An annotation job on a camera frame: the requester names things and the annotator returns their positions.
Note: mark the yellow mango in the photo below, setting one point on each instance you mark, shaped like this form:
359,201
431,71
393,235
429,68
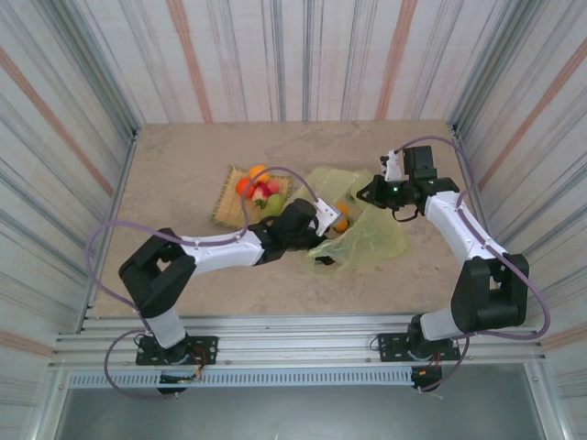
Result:
341,225

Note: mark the yellow-green plastic bag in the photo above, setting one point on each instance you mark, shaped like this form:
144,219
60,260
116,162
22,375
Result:
376,234

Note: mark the red wrinkled apple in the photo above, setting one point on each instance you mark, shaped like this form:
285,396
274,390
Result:
261,191

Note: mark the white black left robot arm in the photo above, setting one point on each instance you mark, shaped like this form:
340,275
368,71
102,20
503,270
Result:
220,249

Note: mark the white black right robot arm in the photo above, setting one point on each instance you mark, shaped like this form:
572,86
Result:
458,229

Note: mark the small orange fruit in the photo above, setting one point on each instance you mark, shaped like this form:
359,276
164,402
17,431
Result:
344,210

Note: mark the green pear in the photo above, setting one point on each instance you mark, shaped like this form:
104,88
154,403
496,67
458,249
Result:
275,204

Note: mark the pink peach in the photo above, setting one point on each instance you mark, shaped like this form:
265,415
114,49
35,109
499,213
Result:
273,186

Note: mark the red-orange fruit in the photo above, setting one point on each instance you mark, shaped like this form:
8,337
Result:
243,186

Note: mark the woven bamboo tray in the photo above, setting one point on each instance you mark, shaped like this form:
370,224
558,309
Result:
229,206

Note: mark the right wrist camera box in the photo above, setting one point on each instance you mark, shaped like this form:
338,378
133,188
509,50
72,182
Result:
392,169

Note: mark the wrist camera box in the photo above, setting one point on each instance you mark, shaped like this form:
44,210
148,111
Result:
328,213
392,169

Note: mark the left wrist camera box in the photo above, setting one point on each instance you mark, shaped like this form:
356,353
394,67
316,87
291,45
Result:
328,213

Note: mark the aluminium mounting rail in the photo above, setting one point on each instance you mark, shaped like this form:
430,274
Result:
298,339

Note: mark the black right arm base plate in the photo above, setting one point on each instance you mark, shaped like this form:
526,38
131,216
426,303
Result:
390,348

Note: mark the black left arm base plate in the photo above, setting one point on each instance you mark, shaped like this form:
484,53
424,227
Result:
206,348

